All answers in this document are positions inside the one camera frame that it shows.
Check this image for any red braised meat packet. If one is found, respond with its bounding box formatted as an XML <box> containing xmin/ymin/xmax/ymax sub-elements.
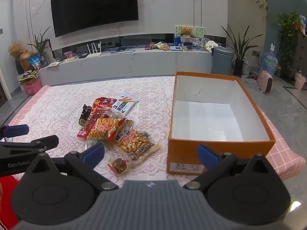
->
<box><xmin>77</xmin><ymin>112</ymin><xmax>101</xmax><ymax>140</ymax></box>

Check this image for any clear bag red date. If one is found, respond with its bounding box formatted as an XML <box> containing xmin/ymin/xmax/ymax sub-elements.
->
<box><xmin>108</xmin><ymin>147</ymin><xmax>132</xmax><ymax>176</ymax></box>

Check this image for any orange stick snack bag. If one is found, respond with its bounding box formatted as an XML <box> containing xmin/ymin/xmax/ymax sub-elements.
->
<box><xmin>86</xmin><ymin>117</ymin><xmax>125</xmax><ymax>141</ymax></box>

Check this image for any dark seaweed snack packet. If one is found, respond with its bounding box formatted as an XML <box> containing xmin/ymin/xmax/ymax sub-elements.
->
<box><xmin>78</xmin><ymin>104</ymin><xmax>92</xmax><ymax>127</ymax></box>

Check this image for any yellow peanut snack bag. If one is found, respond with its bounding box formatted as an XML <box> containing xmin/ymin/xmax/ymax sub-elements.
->
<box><xmin>115</xmin><ymin>128</ymin><xmax>160</xmax><ymax>166</ymax></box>

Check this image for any red puffed snack bag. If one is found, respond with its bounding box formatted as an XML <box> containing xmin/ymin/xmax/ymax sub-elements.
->
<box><xmin>91</xmin><ymin>97</ymin><xmax>118</xmax><ymax>118</ymax></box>

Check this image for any white spicy strip packet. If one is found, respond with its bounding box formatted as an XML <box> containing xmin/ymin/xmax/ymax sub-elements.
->
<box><xmin>111</xmin><ymin>92</ymin><xmax>138</xmax><ymax>118</ymax></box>

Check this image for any pink lace tablecloth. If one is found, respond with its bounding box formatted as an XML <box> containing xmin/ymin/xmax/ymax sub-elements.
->
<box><xmin>8</xmin><ymin>76</ymin><xmax>306</xmax><ymax>190</ymax></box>

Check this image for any pink storage basket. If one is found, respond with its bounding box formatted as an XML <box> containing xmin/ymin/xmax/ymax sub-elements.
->
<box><xmin>23</xmin><ymin>78</ymin><xmax>42</xmax><ymax>96</ymax></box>

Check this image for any orange cardboard box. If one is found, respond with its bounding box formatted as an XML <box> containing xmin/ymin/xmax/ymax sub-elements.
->
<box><xmin>167</xmin><ymin>72</ymin><xmax>276</xmax><ymax>175</ymax></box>

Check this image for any golden vase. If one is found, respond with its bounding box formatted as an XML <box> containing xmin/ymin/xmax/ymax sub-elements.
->
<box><xmin>19</xmin><ymin>51</ymin><xmax>35</xmax><ymax>72</ymax></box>

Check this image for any potted plant left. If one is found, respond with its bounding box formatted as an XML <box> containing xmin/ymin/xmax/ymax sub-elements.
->
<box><xmin>28</xmin><ymin>28</ymin><xmax>50</xmax><ymax>67</ymax></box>

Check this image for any potted plant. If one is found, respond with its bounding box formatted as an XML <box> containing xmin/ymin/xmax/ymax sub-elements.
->
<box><xmin>221</xmin><ymin>26</ymin><xmax>263</xmax><ymax>77</ymax></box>
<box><xmin>28</xmin><ymin>28</ymin><xmax>50</xmax><ymax>67</ymax></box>

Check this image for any pink small heater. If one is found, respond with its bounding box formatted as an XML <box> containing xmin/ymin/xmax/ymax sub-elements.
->
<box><xmin>257</xmin><ymin>71</ymin><xmax>273</xmax><ymax>94</ymax></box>

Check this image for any white wifi router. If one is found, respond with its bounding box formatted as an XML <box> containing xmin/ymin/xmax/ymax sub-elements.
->
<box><xmin>86</xmin><ymin>42</ymin><xmax>102</xmax><ymax>58</ymax></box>

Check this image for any grey trash bin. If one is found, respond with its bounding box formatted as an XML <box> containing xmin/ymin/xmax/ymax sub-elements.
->
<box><xmin>211</xmin><ymin>46</ymin><xmax>234</xmax><ymax>75</ymax></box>

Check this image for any blue water jug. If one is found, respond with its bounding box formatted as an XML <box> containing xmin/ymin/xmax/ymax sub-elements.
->
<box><xmin>260</xmin><ymin>51</ymin><xmax>278</xmax><ymax>76</ymax></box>

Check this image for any potted plant right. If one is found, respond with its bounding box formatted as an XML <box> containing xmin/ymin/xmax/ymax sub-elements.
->
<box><xmin>221</xmin><ymin>26</ymin><xmax>263</xmax><ymax>77</ymax></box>

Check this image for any grey tv console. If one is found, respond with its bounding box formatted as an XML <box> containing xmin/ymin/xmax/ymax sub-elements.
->
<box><xmin>39</xmin><ymin>47</ymin><xmax>213</xmax><ymax>86</ymax></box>

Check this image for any pink bucket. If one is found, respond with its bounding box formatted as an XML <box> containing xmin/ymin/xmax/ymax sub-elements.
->
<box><xmin>295</xmin><ymin>71</ymin><xmax>306</xmax><ymax>90</ymax></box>

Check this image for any dark drawer cabinet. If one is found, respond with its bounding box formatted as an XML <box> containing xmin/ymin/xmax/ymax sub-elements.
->
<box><xmin>291</xmin><ymin>33</ymin><xmax>307</xmax><ymax>77</ymax></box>

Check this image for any green greeting card board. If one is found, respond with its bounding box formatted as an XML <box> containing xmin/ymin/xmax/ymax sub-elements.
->
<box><xmin>175</xmin><ymin>25</ymin><xmax>205</xmax><ymax>38</ymax></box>

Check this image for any brown teddy bear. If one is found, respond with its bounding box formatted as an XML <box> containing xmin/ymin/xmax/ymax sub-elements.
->
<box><xmin>181</xmin><ymin>26</ymin><xmax>193</xmax><ymax>38</ymax></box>

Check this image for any hanging green vine plant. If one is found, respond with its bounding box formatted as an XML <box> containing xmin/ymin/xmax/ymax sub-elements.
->
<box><xmin>275</xmin><ymin>12</ymin><xmax>302</xmax><ymax>70</ymax></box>

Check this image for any black wall television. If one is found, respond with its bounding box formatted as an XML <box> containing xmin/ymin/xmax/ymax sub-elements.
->
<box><xmin>50</xmin><ymin>0</ymin><xmax>139</xmax><ymax>37</ymax></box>

